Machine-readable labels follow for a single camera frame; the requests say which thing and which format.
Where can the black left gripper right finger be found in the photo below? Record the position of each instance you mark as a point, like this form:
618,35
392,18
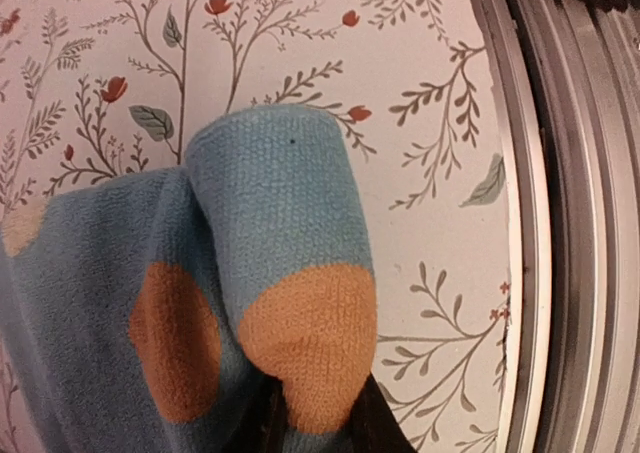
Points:
372,425

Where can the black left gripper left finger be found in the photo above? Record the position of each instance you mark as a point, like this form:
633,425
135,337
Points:
266,421

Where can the blue cartoon print towel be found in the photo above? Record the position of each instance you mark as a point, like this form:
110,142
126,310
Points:
145,313

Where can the floral patterned table mat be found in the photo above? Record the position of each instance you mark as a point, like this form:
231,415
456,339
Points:
94,89

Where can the aluminium front rail frame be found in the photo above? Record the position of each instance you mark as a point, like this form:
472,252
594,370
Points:
566,90

